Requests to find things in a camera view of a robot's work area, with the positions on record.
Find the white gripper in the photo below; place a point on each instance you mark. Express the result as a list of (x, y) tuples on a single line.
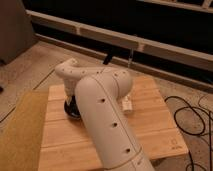
[(70, 99)]

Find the dark ceramic bowl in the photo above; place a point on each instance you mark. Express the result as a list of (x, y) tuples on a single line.
[(72, 110)]

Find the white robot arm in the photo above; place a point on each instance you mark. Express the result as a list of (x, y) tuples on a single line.
[(97, 91)]

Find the black table leg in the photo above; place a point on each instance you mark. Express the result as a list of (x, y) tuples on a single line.
[(108, 58)]

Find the white small bottle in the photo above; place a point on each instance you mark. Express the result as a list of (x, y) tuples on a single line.
[(127, 104)]

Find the yellow mat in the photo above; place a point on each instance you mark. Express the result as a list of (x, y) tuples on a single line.
[(20, 141)]

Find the grey cabinet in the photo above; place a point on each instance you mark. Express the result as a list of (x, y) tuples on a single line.
[(16, 31)]

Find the wooden shelf rail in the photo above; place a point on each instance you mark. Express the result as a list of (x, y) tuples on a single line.
[(165, 51)]

